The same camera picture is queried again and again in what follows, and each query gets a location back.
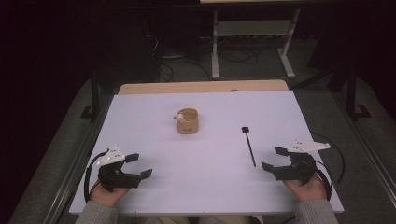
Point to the person's left hand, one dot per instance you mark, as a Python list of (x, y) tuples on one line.
[(107, 196)]

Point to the person's right hand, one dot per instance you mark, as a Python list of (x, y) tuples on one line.
[(308, 190)]

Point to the white table board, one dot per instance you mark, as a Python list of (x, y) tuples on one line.
[(202, 180)]

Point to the black pen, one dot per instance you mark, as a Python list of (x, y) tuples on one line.
[(249, 146)]

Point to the white metal stand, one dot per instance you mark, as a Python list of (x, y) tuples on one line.
[(214, 46)]

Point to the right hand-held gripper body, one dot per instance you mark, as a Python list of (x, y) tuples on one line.
[(295, 169)]

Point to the black metal stand leg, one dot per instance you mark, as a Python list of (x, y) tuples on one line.
[(352, 99), (95, 99)]

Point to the wooden table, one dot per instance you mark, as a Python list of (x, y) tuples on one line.
[(202, 86)]

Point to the tan pen holder with figurine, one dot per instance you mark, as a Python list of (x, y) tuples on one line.
[(187, 123)]

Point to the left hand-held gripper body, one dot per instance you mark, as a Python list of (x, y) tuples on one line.
[(116, 179)]

